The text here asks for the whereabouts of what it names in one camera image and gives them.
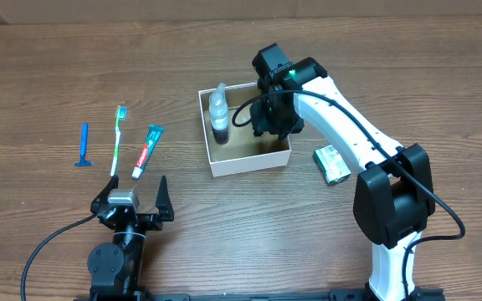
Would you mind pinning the green white soap packet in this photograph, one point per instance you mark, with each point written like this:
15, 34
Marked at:
332, 165

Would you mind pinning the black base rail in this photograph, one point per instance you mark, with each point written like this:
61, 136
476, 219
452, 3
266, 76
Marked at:
350, 294

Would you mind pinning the clear soap pump bottle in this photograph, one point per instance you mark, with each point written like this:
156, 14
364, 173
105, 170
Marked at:
218, 114

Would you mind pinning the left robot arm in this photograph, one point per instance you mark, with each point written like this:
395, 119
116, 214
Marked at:
115, 266

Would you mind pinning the white cardboard box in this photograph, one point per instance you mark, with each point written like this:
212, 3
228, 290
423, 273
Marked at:
244, 151

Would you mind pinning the green white toothbrush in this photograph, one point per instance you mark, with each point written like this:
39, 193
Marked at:
120, 115

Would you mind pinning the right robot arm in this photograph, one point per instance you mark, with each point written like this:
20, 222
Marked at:
394, 189

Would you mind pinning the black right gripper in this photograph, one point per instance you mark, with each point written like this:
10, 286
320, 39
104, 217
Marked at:
268, 125

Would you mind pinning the blue disposable razor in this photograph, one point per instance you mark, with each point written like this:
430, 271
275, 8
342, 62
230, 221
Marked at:
83, 147

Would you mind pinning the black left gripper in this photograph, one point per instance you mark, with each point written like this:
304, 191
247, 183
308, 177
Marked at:
166, 211

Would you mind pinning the Colgate toothpaste tube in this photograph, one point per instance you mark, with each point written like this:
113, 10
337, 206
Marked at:
153, 136

